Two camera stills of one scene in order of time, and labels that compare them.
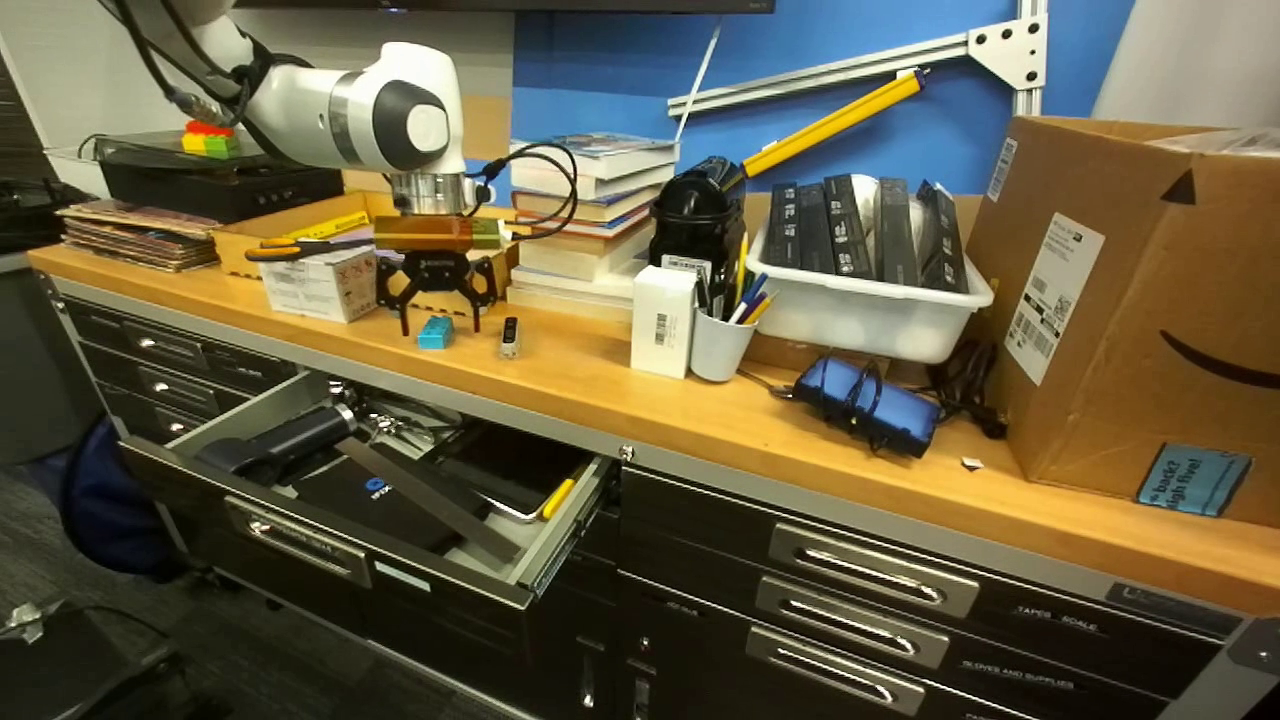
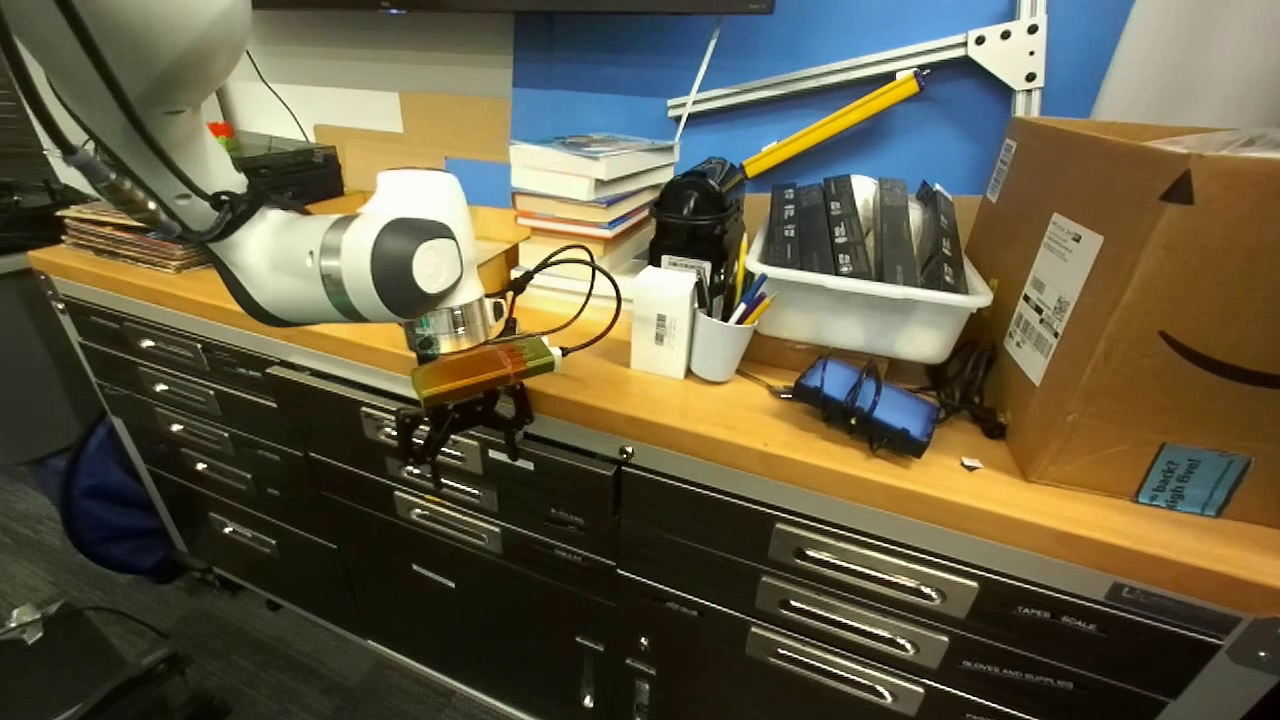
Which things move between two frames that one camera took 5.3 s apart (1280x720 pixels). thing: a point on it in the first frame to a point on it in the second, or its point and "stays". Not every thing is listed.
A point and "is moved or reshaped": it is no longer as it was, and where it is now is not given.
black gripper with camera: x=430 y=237 to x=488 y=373
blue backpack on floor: x=113 y=513 stays
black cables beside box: x=962 y=386 stays
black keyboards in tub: x=870 y=224 stays
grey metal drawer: x=322 y=473 is moved or reshaped
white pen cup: x=718 y=347 stays
